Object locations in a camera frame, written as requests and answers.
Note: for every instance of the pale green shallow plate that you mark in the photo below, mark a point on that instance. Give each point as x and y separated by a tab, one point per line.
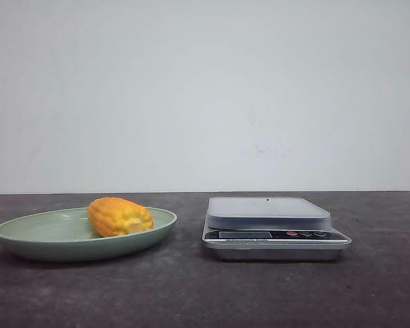
68	236

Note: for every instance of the silver digital kitchen scale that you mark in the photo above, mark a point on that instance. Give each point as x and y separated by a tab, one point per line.
271	228

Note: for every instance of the yellow corn cob piece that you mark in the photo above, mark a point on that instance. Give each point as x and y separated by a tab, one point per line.
115	216

